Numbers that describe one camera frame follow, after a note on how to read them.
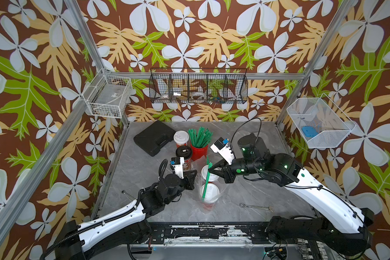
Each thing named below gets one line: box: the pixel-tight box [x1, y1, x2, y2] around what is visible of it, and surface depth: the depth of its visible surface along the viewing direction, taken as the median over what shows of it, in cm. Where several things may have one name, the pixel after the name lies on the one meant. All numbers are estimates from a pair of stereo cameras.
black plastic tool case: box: [133, 120, 176, 157], surface depth 108 cm
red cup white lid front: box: [200, 183, 220, 212], surface depth 71 cm
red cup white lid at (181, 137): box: [173, 130, 190, 148], surface depth 92 cm
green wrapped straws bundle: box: [187, 126, 214, 148], surface depth 92 cm
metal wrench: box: [239, 202, 273, 213], surface depth 84 cm
